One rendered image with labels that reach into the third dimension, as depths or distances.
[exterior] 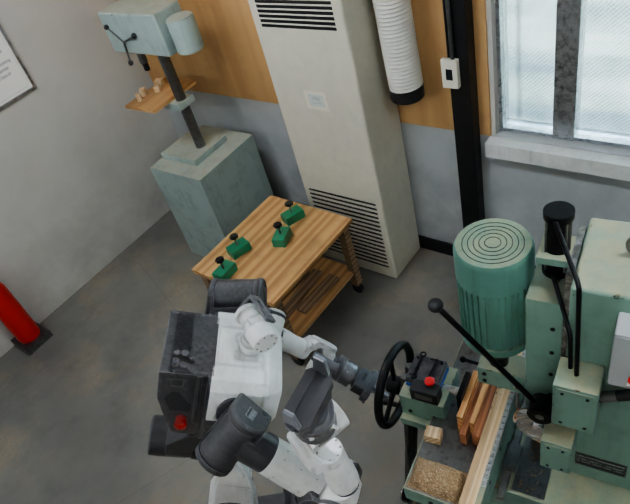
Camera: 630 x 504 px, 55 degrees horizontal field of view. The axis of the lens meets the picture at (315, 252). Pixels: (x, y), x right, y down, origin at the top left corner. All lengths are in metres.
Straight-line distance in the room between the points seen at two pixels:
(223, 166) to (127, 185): 1.02
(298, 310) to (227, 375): 1.75
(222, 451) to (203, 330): 0.32
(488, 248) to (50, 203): 3.16
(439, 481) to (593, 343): 0.57
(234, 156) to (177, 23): 0.87
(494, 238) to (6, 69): 3.04
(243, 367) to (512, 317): 0.64
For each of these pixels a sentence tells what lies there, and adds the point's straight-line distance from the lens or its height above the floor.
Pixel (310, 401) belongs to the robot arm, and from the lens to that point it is 1.09.
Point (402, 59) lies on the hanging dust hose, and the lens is 2.70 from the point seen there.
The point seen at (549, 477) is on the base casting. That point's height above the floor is 0.80.
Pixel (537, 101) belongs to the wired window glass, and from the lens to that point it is 2.84.
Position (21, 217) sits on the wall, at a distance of 4.01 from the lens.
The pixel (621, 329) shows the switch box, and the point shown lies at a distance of 1.27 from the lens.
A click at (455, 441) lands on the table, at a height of 0.90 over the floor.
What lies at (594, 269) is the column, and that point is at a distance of 1.31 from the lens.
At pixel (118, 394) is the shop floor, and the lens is 3.53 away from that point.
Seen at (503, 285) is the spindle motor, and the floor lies 1.46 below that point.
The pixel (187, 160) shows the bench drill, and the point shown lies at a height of 0.74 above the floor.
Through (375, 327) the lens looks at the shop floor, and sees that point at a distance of 3.24.
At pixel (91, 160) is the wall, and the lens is 4.18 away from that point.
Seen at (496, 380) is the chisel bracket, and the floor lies 1.03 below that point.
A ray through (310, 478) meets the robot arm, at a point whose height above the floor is 1.19.
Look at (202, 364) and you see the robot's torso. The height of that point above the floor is 1.38.
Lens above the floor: 2.44
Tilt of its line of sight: 40 degrees down
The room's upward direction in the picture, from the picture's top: 18 degrees counter-clockwise
